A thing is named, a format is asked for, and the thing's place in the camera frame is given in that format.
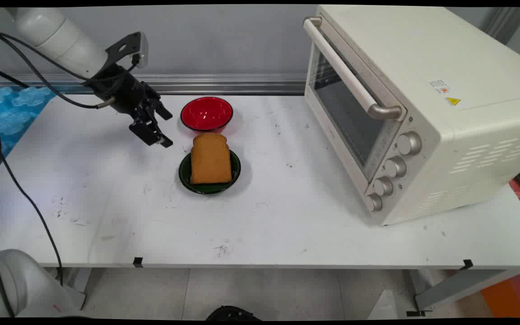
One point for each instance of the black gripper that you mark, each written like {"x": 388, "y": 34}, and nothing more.
{"x": 124, "y": 92}

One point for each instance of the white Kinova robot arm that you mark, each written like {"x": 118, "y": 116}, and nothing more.
{"x": 52, "y": 36}

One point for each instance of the red bowl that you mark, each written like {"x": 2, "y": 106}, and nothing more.
{"x": 206, "y": 113}

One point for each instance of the dark green plate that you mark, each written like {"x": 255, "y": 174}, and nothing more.
{"x": 185, "y": 174}

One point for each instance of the brown toast slice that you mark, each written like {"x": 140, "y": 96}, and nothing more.
{"x": 210, "y": 160}

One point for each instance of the black tape mark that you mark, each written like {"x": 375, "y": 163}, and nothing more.
{"x": 468, "y": 264}
{"x": 138, "y": 262}

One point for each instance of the blue bubble wrap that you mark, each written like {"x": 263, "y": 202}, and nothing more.
{"x": 9, "y": 117}

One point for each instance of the black round object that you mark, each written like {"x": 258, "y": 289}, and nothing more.
{"x": 233, "y": 313}

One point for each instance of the silver oven knob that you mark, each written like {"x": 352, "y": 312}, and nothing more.
{"x": 383, "y": 186}
{"x": 409, "y": 143}
{"x": 373, "y": 202}
{"x": 395, "y": 167}

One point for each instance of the cream toaster oven body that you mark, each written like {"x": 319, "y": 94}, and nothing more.
{"x": 422, "y": 54}

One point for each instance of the white label sticker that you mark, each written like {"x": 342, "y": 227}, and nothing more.
{"x": 438, "y": 86}

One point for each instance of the yellow warning sticker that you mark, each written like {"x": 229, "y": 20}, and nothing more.
{"x": 453, "y": 101}

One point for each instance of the grey metal table leg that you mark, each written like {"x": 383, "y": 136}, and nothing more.
{"x": 458, "y": 286}

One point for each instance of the orange box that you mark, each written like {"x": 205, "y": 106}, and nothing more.
{"x": 510, "y": 295}

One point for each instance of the aluminium rail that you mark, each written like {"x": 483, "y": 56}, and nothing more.
{"x": 224, "y": 84}

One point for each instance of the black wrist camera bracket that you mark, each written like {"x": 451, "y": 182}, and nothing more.
{"x": 127, "y": 47}

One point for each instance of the grey aluminium post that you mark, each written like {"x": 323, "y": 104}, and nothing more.
{"x": 506, "y": 22}

